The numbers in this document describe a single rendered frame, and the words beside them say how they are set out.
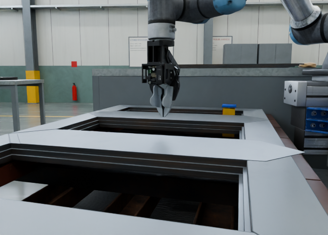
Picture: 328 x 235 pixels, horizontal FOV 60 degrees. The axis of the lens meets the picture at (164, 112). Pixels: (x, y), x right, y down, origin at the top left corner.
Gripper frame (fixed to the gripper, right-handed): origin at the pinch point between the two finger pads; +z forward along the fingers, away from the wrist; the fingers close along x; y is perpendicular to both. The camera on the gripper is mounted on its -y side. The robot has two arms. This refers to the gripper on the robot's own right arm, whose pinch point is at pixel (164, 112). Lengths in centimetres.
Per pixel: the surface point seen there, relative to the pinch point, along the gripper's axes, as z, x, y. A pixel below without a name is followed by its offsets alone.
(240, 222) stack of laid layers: 8.4, 28.9, 38.2
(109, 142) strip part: 5.8, -6.9, 17.6
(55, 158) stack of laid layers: 8.4, -15.1, 27.4
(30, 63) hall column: -45, -790, -616
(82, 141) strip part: 5.8, -13.7, 19.6
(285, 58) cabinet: -58, -6, -901
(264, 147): 5.6, 28.7, 7.5
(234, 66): -15, 3, -80
